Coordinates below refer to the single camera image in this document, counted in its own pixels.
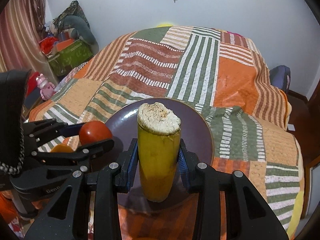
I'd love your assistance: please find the large orange with sticker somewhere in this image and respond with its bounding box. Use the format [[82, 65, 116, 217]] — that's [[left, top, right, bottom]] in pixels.
[[50, 144, 74, 153]]

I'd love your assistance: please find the red tomato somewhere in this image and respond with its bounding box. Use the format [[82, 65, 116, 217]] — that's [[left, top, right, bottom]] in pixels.
[[79, 120, 113, 145]]

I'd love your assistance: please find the yellow sugarcane piece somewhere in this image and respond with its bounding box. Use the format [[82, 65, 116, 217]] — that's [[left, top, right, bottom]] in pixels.
[[137, 102, 181, 203]]

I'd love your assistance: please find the pink toy figure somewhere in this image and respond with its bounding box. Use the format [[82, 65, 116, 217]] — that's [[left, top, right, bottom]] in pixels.
[[36, 74, 55, 101]]

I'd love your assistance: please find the red box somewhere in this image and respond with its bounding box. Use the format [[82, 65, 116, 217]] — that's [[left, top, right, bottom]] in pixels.
[[26, 72, 40, 96]]

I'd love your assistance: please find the green cardboard box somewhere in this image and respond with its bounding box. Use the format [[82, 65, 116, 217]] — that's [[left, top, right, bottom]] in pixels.
[[48, 40, 93, 77]]

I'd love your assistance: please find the dark purple plate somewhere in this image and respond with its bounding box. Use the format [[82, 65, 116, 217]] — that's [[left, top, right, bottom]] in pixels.
[[104, 98, 214, 213]]

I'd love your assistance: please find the striped pink curtain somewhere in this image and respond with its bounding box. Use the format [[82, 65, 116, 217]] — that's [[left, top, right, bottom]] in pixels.
[[1, 0, 57, 84]]

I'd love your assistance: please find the patchwork striped bedspread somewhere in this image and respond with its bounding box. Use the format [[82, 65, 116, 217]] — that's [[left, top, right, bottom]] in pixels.
[[29, 27, 304, 238]]

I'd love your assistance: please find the yellow pillow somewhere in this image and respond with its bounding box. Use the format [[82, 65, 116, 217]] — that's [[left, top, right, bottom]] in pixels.
[[156, 23, 173, 28]]

